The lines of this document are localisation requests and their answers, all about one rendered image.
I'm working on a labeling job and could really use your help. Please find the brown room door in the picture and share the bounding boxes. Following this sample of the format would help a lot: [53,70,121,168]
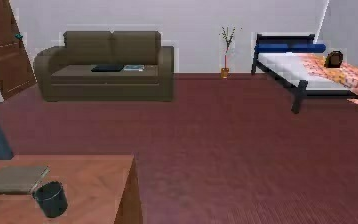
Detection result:
[0,0,38,101]

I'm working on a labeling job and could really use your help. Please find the pale blue book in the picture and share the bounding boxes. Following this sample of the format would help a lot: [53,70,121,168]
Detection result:
[123,64,145,72]

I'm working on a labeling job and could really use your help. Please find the blue pillow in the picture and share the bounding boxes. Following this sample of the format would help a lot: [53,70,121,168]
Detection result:
[254,43,327,54]

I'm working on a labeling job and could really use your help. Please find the black cup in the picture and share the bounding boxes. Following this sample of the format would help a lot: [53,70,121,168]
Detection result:
[32,180,69,219]

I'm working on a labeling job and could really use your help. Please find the grey closed laptop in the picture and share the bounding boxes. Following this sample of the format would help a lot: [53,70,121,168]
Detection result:
[0,165,51,196]

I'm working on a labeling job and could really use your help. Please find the orange patterned blanket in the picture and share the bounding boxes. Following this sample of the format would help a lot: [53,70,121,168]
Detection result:
[299,54,358,109]

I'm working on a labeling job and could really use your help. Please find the thin plant in orange pot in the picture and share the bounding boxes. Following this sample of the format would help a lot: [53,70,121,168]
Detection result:
[219,25,237,80]

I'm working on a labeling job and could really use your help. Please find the black frame bed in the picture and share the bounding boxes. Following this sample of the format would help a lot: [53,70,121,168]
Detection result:
[250,32,358,115]

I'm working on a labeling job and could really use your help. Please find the olive brown sofa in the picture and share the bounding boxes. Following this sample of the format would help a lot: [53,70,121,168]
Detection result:
[33,30,175,103]

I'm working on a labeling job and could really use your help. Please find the brown wooden desk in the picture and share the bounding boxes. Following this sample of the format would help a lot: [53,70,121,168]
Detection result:
[0,154,144,224]

